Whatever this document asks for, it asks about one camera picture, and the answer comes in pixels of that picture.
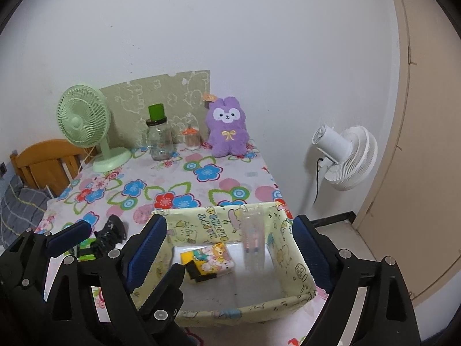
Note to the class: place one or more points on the yellow cartoon fabric box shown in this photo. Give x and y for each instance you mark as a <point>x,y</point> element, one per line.
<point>201,223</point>

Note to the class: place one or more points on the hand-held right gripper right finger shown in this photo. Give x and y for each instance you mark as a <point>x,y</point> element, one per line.
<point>310,252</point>

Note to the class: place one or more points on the floral tablecloth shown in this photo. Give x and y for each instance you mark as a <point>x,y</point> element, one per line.
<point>162,176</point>

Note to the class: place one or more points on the cotton swab container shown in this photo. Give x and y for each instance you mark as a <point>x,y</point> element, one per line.
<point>191,142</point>

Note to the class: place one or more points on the green tissue pack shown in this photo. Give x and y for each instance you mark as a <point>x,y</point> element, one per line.
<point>86,254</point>

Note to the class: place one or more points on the glass jar mug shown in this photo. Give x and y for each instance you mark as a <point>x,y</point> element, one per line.
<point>160,144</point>

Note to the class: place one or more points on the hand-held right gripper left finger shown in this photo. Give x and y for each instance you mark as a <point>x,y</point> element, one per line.
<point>149,250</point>

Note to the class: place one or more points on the white fan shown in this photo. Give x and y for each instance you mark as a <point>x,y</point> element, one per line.
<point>345,151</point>

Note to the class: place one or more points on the green desk fan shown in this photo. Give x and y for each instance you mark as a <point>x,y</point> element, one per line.
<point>83,115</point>

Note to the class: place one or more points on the green patterned board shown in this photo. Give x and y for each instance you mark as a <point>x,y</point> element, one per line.
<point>144,93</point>

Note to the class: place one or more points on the green plastic cup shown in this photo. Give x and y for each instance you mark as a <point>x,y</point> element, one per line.
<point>156,112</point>

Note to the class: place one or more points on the clear plastic case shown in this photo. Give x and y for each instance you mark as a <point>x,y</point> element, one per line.
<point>252,245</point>

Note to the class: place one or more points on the grey plaid blanket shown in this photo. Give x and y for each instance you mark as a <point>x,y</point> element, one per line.
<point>21,205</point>

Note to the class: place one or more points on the black cloth band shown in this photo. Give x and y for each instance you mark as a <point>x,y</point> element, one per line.
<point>110,234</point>

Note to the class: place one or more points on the purple plush bunny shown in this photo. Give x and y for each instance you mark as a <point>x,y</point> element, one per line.
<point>227,140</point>

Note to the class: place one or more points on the small black case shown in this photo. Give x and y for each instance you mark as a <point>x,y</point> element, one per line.
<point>198,275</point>

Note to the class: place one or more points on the beige door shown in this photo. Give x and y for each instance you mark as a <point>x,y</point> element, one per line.
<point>425,151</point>

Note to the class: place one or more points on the cartoon print tissue packet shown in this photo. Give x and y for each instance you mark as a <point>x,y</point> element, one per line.
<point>216,259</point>

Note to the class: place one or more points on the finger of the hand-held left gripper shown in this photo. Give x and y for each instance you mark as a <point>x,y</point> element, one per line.
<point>68,237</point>
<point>167,295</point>

